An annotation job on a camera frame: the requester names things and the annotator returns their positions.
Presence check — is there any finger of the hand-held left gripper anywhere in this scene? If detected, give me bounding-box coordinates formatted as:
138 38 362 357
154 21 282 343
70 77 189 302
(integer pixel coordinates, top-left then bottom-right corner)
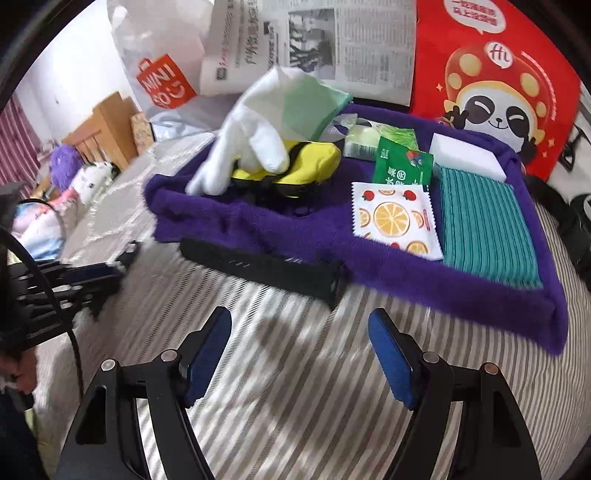
23 277 125 324
34 240 141 287

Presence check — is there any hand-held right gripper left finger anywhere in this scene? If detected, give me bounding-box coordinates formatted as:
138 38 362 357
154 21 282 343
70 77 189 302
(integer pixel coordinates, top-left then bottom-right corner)
55 305 232 480

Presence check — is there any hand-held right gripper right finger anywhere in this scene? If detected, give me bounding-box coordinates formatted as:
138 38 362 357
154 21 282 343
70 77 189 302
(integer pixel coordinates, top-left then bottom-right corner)
367 308 543 480

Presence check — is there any black elastic band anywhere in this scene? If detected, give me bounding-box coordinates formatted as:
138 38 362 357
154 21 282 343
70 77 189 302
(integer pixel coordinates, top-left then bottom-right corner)
179 237 352 311

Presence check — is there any fruit print wipe packet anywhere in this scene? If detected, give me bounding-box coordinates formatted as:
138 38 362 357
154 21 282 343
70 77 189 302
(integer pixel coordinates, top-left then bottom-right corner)
351 181 445 261

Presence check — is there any teal ribbed cloth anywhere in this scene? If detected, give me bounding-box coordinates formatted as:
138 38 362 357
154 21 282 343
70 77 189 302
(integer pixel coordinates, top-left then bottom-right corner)
436 166 544 291

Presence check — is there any dark green snack packet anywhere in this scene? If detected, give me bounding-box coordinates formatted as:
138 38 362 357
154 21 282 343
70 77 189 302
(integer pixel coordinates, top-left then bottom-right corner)
372 136 435 190

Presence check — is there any white cotton glove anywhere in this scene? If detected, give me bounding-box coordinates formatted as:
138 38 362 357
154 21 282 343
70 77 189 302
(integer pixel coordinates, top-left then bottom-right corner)
185 67 291 197

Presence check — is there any yellow zip pouch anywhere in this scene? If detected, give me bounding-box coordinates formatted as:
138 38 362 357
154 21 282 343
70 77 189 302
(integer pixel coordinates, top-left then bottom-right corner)
230 141 342 199

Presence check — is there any pale green tissue packet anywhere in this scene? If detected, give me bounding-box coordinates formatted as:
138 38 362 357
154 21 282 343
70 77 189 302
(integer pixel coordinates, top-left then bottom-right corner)
330 115 419 162

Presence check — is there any mint green cloth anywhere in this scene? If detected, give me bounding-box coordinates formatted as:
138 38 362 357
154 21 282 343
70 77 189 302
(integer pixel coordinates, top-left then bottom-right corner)
277 76 352 141

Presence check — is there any person's left hand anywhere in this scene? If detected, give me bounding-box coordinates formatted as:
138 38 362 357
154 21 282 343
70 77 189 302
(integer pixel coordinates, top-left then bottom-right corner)
0 346 38 398

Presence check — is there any pastel plush toy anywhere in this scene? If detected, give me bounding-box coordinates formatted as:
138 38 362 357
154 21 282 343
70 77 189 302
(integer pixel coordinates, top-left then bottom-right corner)
11 189 79 259

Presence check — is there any white plush toy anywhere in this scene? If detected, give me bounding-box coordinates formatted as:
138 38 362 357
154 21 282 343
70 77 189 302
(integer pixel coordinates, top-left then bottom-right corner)
69 161 123 195

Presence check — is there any striped bed sheet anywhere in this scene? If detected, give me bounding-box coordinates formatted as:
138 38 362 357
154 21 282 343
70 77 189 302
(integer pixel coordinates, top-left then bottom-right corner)
0 134 591 480

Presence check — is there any purple fluffy cushion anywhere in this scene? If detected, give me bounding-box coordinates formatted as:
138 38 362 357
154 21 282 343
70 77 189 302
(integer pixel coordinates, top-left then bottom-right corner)
50 144 83 190

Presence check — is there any purple towel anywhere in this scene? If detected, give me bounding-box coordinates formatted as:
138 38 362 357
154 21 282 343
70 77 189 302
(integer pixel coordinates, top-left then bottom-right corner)
144 104 568 356

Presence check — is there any patterned paper bag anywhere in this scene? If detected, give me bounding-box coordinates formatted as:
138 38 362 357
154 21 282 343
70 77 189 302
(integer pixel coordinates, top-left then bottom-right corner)
130 112 154 152

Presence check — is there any pink striped curtain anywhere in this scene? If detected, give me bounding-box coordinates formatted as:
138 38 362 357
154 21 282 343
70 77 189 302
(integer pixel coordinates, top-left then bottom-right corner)
0 90 42 185

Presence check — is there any white sponge block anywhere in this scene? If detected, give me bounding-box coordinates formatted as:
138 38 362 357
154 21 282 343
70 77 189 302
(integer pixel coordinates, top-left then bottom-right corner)
429 132 509 182

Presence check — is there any white orange-logo shopping bag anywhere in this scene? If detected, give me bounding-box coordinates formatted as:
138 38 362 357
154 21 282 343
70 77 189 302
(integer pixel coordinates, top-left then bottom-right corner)
107 0 222 139

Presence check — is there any white black-logo fabric bag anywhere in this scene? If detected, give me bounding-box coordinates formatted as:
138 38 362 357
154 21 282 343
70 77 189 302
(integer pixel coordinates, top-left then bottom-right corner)
561 108 591 185

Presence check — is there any newspaper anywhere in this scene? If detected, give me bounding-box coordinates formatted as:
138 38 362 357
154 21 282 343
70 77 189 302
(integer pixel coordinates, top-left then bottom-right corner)
199 0 419 112

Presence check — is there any red panda print bag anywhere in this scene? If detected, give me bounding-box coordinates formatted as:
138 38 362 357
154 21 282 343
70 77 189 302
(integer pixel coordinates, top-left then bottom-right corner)
409 0 581 183

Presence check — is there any wooden bed frame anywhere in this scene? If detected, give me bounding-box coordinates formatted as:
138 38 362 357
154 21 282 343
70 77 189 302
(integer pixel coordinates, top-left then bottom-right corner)
62 91 141 169

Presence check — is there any black buckle strap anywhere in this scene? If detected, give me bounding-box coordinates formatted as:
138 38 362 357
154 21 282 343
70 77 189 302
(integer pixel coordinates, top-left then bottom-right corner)
526 175 591 264

